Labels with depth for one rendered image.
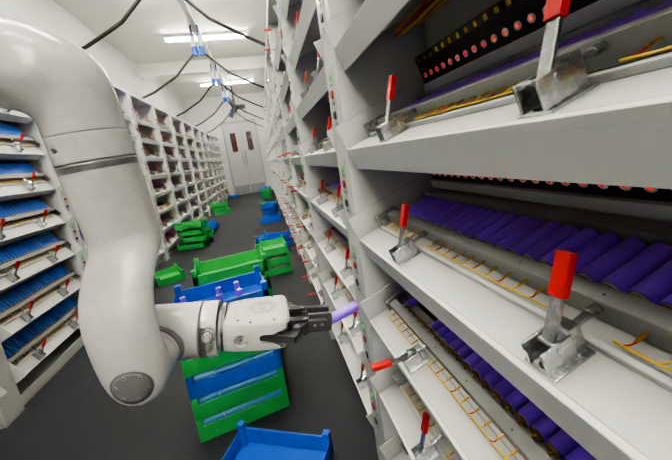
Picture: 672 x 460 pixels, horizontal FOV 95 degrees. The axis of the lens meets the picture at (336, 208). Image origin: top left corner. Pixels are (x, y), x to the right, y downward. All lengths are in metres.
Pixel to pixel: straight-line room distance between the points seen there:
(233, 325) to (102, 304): 0.17
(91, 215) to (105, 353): 0.16
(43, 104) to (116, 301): 0.24
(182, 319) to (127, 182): 0.21
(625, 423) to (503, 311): 0.12
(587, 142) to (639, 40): 0.08
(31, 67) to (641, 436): 0.60
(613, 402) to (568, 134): 0.18
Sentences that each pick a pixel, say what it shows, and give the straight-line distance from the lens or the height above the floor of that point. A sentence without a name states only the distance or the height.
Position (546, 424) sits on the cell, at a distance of 0.49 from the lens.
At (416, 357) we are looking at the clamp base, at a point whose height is 0.51.
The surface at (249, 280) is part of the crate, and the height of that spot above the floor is 0.43.
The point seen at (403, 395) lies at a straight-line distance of 0.83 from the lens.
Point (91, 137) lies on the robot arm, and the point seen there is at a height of 0.92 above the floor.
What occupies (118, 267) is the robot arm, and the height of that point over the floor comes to 0.76.
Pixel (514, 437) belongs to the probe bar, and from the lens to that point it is 0.48.
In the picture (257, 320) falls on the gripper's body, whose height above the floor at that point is 0.64.
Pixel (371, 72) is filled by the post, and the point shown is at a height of 1.01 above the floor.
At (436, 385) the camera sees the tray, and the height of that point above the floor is 0.49.
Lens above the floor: 0.87
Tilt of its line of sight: 10 degrees down
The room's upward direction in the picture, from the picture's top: 8 degrees counter-clockwise
